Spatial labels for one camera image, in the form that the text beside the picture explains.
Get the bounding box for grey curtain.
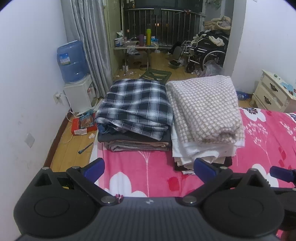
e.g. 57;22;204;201
61;1;113;98

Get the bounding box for red cardboard box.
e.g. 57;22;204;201
71;110;97;136

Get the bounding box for folded white clothes stack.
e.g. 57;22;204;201
171;126;244;174

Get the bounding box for cream bedside cabinet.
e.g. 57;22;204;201
249;70;295;113

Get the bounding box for cream knit cardigan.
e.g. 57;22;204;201
166;75;245;146

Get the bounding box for folded dark clothes stack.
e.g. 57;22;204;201
97;124;171;152

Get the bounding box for white water dispenser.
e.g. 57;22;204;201
64;75;97;113

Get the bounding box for balcony metal railing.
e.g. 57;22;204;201
122;8;206;48

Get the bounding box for folding table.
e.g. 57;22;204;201
114;41;159;73

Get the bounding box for blue water bottle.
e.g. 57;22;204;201
57;40;90;84

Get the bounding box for black pen on floor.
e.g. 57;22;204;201
78;142;93;155

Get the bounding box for wall power socket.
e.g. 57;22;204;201
53;92;63;104

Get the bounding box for navy plaid folded shirt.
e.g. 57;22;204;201
95;79;173;141

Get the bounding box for pink floral bed sheet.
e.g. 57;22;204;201
90;108;295;197

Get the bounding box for wheelchair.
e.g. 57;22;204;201
181;30;230;73

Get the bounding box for yellow green bottle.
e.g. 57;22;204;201
146;28;152;46

